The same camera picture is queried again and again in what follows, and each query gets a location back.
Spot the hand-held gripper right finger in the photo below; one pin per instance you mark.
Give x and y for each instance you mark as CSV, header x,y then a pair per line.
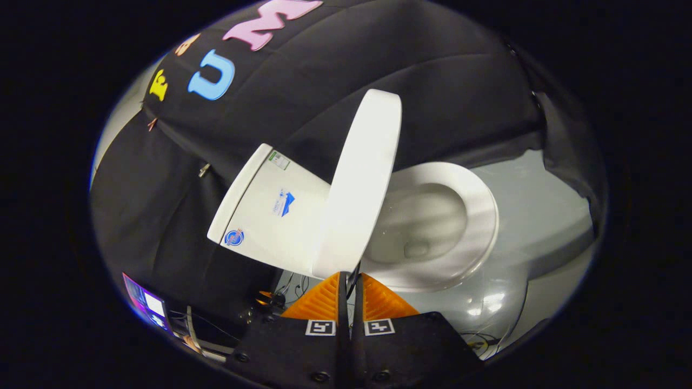
x,y
357,313

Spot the silver metal clip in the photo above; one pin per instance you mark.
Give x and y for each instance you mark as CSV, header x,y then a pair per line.
x,y
204,170

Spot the copper metal clip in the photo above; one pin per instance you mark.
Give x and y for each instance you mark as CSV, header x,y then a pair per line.
x,y
152,124

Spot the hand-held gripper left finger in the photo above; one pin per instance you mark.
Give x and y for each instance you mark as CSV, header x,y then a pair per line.
x,y
342,308

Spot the white toilet seat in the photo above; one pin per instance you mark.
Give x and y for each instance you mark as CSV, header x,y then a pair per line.
x,y
481,216

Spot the black backdrop cloth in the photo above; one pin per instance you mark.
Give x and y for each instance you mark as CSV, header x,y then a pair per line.
x,y
432,97

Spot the white toilet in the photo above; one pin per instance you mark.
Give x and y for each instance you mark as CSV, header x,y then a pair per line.
x,y
259,210

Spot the laptop screen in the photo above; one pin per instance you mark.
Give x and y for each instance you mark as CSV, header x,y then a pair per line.
x,y
151,305

